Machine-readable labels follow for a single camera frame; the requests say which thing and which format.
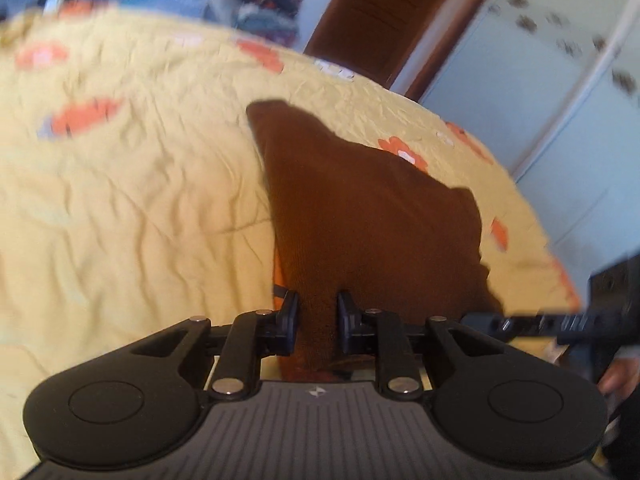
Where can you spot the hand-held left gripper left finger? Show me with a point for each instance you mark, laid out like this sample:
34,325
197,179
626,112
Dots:
289,321

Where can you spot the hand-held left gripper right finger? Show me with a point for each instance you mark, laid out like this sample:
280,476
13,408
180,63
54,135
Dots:
345,321

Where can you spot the person's right hand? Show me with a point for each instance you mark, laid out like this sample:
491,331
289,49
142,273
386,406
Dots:
616,377

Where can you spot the brown wooden door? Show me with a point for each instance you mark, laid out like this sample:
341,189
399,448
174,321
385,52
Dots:
395,15

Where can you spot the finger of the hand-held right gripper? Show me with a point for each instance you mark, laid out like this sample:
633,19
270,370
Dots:
520,325

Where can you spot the frosted glass wardrobe door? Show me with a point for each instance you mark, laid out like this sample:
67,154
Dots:
555,100

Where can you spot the yellow printed bedspread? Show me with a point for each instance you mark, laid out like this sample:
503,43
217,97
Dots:
130,175

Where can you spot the brown knit garment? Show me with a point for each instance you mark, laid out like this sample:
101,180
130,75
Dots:
365,225

